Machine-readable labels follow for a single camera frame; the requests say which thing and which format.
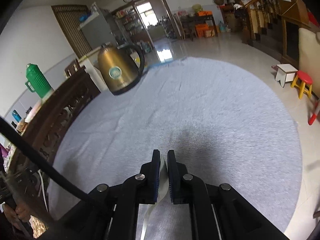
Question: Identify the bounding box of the white plastic spoon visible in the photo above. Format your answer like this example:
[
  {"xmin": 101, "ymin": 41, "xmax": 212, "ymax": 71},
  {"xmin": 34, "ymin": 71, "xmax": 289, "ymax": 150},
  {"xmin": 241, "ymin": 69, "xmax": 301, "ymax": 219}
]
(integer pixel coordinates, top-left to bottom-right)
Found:
[{"xmin": 140, "ymin": 154, "xmax": 169, "ymax": 240}]

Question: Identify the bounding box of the person's left hand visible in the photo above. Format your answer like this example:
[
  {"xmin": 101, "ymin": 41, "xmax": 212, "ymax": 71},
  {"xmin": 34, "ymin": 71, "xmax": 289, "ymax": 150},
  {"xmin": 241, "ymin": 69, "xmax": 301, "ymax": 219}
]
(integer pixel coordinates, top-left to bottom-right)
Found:
[{"xmin": 2, "ymin": 202, "xmax": 31, "ymax": 230}]

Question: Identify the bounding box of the grey round table cloth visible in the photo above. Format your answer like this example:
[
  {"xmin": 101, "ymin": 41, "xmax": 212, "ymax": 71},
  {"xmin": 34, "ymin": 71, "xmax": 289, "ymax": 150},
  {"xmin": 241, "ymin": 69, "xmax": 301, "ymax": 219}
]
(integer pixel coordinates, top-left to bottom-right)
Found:
[{"xmin": 54, "ymin": 57, "xmax": 302, "ymax": 231}]

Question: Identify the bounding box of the gold electric kettle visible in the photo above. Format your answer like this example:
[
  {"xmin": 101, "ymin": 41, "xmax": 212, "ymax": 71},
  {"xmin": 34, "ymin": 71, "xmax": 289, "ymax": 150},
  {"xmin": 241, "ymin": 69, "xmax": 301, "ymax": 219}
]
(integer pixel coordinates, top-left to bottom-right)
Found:
[{"xmin": 98, "ymin": 43, "xmax": 145, "ymax": 95}]

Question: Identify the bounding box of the dark carved wooden sideboard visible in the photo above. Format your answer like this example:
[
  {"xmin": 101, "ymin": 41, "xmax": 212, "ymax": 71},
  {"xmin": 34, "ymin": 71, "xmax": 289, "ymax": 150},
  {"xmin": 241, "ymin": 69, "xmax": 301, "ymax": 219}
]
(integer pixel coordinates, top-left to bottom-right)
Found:
[{"xmin": 22, "ymin": 70, "xmax": 100, "ymax": 165}]

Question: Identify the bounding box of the white chest freezer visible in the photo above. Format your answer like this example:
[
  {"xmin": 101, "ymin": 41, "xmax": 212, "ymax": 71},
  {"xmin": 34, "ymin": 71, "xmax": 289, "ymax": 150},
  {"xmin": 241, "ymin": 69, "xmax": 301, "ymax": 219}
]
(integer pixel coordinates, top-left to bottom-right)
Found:
[{"xmin": 79, "ymin": 47, "xmax": 108, "ymax": 92}]

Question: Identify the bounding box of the green thermos flask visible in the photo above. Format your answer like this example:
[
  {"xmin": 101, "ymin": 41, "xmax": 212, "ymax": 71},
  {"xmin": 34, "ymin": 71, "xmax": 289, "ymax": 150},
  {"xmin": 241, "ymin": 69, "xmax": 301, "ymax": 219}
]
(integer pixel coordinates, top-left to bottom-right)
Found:
[{"xmin": 25, "ymin": 63, "xmax": 53, "ymax": 100}]

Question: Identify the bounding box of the small white wooden stool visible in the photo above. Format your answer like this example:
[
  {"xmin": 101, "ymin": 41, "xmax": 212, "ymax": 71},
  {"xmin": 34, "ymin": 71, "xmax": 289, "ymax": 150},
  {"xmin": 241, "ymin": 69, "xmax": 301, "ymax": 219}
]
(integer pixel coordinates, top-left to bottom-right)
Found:
[{"xmin": 275, "ymin": 63, "xmax": 298, "ymax": 88}]

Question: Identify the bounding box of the orange crate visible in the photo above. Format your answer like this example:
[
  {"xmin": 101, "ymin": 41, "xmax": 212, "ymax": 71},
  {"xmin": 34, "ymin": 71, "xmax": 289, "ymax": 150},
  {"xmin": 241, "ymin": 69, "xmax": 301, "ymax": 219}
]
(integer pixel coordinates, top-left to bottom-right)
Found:
[{"xmin": 195, "ymin": 23, "xmax": 209, "ymax": 37}]

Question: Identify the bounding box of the grey refrigerator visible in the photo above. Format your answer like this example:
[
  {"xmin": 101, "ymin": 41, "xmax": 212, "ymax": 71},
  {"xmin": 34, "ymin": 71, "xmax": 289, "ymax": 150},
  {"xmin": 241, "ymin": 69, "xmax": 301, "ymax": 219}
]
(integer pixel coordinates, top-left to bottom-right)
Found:
[{"xmin": 78, "ymin": 8, "xmax": 118, "ymax": 49}]

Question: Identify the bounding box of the red yellow round stool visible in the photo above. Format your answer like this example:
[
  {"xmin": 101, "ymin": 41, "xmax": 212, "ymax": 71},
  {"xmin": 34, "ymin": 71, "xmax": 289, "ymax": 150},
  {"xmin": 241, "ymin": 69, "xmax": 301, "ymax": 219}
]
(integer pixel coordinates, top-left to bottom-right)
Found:
[{"xmin": 291, "ymin": 70, "xmax": 313, "ymax": 99}]

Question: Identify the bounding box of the dark wooden side table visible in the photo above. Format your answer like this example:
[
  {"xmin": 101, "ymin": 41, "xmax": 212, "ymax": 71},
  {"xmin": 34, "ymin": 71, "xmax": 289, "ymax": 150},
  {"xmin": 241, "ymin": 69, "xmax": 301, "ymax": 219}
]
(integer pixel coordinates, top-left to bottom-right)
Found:
[{"xmin": 179, "ymin": 11, "xmax": 218, "ymax": 40}]

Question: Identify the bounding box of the wooden stair railing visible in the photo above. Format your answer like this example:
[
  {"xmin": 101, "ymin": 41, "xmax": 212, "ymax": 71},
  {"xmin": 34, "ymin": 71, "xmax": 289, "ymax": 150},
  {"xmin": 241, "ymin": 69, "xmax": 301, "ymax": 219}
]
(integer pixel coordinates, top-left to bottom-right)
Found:
[{"xmin": 242, "ymin": 0, "xmax": 285, "ymax": 53}]

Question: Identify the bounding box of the beige leather armchair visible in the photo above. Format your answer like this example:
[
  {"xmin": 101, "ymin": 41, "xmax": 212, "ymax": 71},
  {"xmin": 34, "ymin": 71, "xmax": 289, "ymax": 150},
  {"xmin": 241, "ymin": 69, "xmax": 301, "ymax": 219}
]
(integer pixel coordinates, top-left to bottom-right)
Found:
[{"xmin": 298, "ymin": 28, "xmax": 320, "ymax": 98}]

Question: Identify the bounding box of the black cable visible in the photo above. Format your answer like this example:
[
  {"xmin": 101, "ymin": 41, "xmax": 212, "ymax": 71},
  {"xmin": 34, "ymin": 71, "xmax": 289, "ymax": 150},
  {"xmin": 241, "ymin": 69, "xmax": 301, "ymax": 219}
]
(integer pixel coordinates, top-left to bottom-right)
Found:
[{"xmin": 0, "ymin": 115, "xmax": 96, "ymax": 203}]

